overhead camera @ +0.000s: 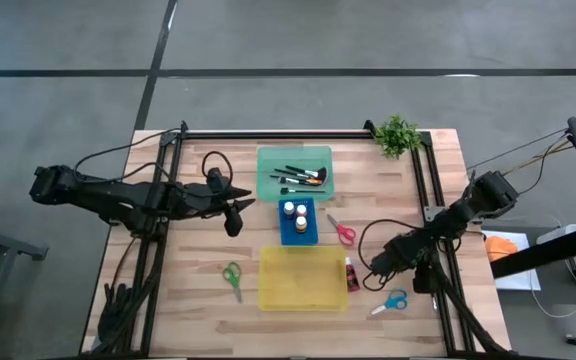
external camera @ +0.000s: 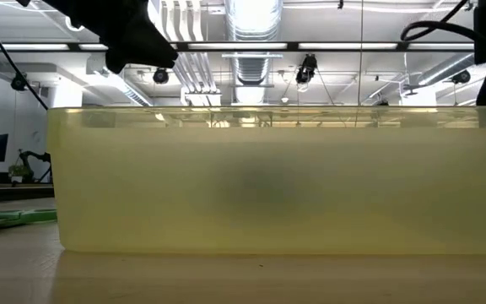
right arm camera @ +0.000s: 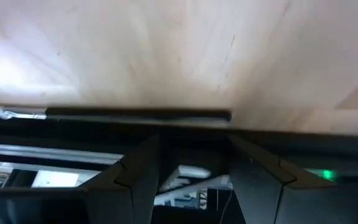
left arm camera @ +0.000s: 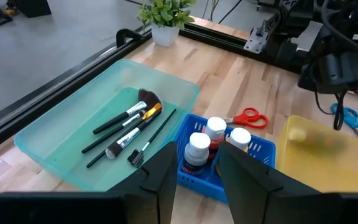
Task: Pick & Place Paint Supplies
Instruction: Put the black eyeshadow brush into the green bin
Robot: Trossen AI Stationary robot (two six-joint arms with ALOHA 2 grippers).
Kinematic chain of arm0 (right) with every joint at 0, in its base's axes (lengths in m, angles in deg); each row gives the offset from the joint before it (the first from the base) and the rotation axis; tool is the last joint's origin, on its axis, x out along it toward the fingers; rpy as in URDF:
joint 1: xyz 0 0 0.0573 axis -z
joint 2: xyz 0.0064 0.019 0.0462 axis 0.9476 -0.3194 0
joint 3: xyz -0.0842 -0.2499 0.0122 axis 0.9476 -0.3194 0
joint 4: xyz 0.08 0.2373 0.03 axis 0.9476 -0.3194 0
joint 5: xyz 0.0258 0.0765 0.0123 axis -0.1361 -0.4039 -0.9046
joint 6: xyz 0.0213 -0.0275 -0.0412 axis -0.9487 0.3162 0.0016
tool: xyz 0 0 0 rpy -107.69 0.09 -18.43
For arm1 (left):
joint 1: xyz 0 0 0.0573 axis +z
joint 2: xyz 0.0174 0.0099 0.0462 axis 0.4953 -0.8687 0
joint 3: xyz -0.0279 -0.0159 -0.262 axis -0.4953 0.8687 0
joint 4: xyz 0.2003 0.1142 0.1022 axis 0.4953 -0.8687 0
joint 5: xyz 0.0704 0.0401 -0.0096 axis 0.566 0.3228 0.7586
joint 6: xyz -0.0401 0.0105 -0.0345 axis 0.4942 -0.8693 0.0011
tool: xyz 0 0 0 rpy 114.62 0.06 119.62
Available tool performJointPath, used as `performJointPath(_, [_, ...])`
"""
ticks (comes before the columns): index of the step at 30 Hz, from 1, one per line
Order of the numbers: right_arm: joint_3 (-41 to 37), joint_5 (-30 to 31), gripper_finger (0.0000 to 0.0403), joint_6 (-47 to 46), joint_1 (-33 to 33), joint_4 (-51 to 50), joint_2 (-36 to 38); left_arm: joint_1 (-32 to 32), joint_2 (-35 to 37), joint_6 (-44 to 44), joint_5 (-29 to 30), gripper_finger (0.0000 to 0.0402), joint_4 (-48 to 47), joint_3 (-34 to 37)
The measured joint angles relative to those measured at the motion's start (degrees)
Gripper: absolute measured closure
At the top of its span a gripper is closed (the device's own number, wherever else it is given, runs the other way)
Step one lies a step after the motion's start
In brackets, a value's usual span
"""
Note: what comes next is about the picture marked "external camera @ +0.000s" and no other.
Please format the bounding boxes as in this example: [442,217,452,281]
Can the yellow translucent plastic bin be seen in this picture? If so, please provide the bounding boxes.
[46,105,486,257]

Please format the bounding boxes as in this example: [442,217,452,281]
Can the silver slanted ceiling duct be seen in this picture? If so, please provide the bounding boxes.
[415,52,477,88]

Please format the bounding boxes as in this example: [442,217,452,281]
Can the green plant in white pot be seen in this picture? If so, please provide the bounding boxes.
[8,163,29,185]

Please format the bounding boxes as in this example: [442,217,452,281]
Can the green-handled scissors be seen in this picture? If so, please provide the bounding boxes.
[0,208,58,228]

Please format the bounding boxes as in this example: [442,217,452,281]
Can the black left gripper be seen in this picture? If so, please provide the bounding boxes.
[42,0,180,75]

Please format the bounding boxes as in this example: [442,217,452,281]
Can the black table frame rail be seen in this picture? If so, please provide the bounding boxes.
[0,184,55,204]

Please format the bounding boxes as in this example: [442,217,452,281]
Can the white ceiling pipe bundle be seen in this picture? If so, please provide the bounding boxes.
[148,0,219,95]

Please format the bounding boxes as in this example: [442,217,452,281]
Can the white rectangular ceiling duct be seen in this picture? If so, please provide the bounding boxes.
[85,57,154,107]

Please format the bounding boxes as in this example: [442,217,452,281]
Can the black ceiling spotlight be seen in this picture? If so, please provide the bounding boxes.
[452,69,473,85]
[295,53,318,92]
[10,72,30,92]
[153,66,170,85]

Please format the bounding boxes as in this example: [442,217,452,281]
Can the black overhead frame bar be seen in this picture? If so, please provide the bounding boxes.
[0,41,477,53]

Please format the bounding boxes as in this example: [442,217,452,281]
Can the silver round ceiling duct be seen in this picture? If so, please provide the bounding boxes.
[224,0,285,106]

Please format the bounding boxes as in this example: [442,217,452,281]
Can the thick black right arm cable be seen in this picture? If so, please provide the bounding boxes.
[400,0,486,56]

